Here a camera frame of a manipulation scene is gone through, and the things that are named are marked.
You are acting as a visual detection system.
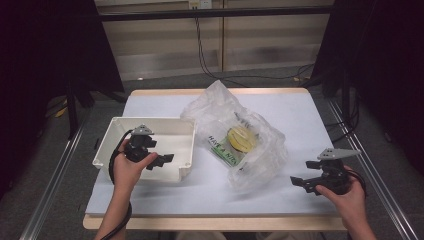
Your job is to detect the black hanging wall cable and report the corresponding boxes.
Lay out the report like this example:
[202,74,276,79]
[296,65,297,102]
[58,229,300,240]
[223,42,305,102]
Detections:
[194,16,315,88]

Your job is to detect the black metal stand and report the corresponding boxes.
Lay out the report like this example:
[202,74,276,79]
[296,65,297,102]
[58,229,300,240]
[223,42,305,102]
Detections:
[64,81,80,141]

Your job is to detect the metal floor rail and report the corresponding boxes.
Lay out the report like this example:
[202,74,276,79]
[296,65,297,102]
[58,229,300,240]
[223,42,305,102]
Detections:
[327,99,419,240]
[19,121,88,240]

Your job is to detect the black curtain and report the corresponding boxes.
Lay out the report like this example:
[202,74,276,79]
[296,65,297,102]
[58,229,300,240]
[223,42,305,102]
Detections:
[308,0,424,176]
[0,0,125,201]

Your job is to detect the left hand-held gripper black cable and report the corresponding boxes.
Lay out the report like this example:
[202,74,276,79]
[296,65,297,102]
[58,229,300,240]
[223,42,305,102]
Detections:
[99,129,134,240]

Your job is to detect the person's right hand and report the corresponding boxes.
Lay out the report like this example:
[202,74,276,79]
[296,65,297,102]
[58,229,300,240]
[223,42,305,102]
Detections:
[314,165,368,228]

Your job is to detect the yellow floor tape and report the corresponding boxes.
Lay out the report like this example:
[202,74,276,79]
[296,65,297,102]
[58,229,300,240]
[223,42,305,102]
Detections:
[54,105,69,119]

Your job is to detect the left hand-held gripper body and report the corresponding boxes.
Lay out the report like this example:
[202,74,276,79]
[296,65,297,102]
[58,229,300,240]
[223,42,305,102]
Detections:
[124,123,158,164]

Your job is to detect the clear printed plastic bag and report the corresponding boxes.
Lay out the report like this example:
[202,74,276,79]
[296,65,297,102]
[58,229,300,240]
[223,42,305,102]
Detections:
[179,79,289,193]

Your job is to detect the black horizontal bar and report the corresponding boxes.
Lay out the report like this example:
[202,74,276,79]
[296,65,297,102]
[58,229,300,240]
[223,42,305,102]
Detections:
[99,5,334,23]

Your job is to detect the black floor cables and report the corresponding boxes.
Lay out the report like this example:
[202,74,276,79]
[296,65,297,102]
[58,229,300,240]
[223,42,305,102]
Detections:
[324,91,362,145]

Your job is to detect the white plastic bin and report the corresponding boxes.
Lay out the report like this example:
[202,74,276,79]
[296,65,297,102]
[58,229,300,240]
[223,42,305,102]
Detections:
[92,116,197,184]

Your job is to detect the wooden table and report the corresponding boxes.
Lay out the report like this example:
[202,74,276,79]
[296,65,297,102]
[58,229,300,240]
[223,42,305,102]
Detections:
[82,87,348,232]

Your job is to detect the white wall socket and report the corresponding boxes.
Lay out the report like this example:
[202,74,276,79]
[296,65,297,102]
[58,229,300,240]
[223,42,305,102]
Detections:
[188,0,213,10]

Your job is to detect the person's left hand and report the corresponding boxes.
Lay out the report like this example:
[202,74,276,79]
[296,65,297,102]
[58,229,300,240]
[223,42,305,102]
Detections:
[112,138,160,196]

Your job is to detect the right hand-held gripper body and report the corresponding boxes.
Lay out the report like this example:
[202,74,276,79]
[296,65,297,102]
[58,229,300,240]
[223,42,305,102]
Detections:
[316,148,362,196]

